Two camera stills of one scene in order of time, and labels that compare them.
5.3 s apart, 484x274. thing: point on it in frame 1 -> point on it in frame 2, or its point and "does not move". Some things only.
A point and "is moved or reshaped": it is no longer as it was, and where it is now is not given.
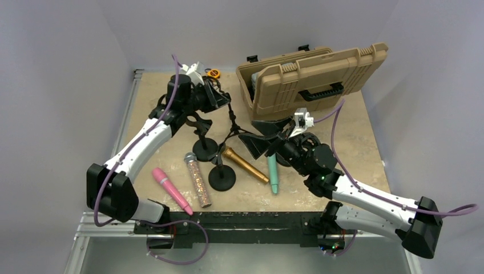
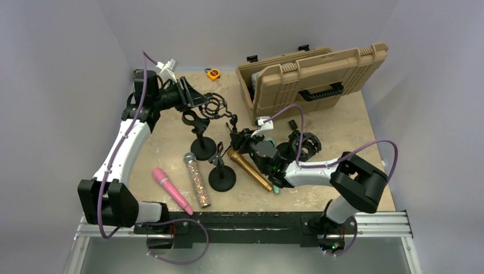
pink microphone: (161, 176) does not move
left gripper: (212, 96) -> (189, 97)
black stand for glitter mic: (204, 147) does not move
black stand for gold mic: (222, 177) does not move
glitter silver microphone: (200, 184) does not move
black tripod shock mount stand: (234, 128) is moved or reshaped
